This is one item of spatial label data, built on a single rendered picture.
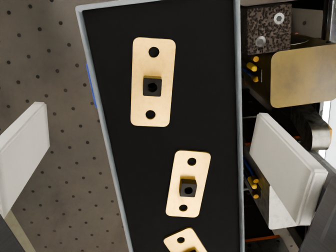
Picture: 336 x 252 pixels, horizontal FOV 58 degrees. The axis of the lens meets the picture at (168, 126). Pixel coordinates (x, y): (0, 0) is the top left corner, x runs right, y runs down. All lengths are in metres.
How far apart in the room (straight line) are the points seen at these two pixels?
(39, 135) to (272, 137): 0.13
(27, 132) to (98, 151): 0.69
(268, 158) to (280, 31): 0.21
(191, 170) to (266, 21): 0.18
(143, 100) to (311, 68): 0.22
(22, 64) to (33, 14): 0.12
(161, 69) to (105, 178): 0.63
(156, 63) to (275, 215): 0.28
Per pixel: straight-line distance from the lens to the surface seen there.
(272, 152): 0.18
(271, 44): 0.37
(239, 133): 0.31
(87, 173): 0.89
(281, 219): 0.47
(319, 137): 0.43
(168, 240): 0.38
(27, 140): 0.17
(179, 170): 0.33
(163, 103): 0.29
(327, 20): 0.51
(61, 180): 0.91
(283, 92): 0.41
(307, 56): 0.41
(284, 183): 0.17
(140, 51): 0.28
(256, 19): 0.36
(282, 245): 0.73
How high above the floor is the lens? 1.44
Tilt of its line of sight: 67 degrees down
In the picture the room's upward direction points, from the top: 170 degrees clockwise
